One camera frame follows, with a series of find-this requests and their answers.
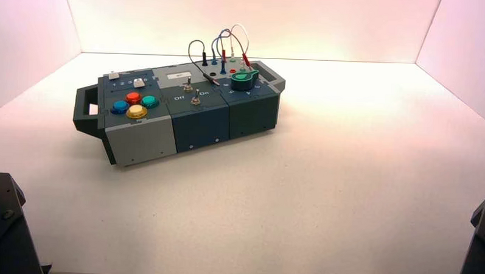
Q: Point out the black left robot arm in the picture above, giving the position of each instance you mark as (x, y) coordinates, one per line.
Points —
(3, 228)

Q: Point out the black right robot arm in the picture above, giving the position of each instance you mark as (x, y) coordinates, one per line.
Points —
(480, 249)

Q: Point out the green round push button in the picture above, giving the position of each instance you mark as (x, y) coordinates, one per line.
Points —
(150, 101)

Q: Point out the yellow round push button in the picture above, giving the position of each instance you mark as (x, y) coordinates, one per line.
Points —
(137, 111)

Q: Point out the red round push button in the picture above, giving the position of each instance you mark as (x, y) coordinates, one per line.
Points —
(133, 97)

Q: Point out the blue round push button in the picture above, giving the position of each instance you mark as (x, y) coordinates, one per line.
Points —
(120, 107)

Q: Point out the green rotary knob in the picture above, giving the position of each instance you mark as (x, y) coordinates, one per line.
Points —
(243, 80)

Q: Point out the grey blue task box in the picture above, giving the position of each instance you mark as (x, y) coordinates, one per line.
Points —
(141, 136)

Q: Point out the white slider cap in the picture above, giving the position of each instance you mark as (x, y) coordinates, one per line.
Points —
(138, 82)
(114, 75)

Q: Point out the metal toggle switch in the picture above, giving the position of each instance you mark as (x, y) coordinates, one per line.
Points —
(195, 98)
(188, 85)

